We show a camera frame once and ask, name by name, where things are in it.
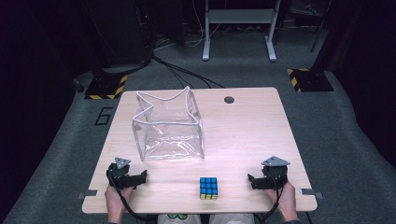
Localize person's right hand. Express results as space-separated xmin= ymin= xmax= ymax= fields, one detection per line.
xmin=263 ymin=181 xmax=297 ymax=217

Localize person's left hand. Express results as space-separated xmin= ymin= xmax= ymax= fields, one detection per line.
xmin=105 ymin=185 xmax=135 ymax=216

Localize grey metal table bracket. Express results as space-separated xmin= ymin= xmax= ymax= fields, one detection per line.
xmin=78 ymin=189 xmax=98 ymax=200
xmin=299 ymin=187 xmax=325 ymax=200

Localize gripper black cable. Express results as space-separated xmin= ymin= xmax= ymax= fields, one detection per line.
xmin=255 ymin=172 xmax=286 ymax=224
xmin=106 ymin=169 xmax=157 ymax=223

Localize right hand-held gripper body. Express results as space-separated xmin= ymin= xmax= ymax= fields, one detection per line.
xmin=261 ymin=155 xmax=291 ymax=190

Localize black floor cables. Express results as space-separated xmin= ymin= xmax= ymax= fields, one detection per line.
xmin=151 ymin=53 xmax=226 ymax=90

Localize black stand pole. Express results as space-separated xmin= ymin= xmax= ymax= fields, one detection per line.
xmin=310 ymin=0 xmax=335 ymax=73

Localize blue puzzle cube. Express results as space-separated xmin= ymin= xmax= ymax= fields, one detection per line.
xmin=199 ymin=176 xmax=219 ymax=201

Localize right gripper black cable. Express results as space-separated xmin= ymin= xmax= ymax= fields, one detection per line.
xmin=255 ymin=172 xmax=286 ymax=224

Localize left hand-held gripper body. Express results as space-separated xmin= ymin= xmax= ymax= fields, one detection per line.
xmin=106 ymin=157 xmax=140 ymax=190

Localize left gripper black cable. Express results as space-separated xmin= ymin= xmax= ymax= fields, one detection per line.
xmin=106 ymin=169 xmax=157 ymax=223

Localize transparent plastic bag white trim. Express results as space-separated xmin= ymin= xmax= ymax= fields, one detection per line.
xmin=132 ymin=85 xmax=205 ymax=162

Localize black base yellow striped edge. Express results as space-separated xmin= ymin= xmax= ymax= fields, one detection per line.
xmin=84 ymin=74 xmax=129 ymax=101
xmin=287 ymin=67 xmax=334 ymax=93

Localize white metal desk frame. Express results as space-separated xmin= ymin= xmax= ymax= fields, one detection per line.
xmin=202 ymin=0 xmax=278 ymax=63

